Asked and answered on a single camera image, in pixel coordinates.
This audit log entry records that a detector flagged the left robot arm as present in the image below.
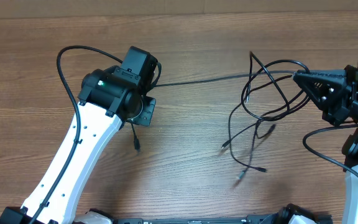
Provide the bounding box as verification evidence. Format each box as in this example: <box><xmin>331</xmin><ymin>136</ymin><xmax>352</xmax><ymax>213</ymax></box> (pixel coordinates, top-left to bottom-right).
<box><xmin>0</xmin><ymin>45</ymin><xmax>162</xmax><ymax>224</ymax></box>

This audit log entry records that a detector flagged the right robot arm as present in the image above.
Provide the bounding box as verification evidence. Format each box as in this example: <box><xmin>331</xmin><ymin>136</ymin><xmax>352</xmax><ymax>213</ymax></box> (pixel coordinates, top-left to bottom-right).
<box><xmin>293</xmin><ymin>65</ymin><xmax>358</xmax><ymax>223</ymax></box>

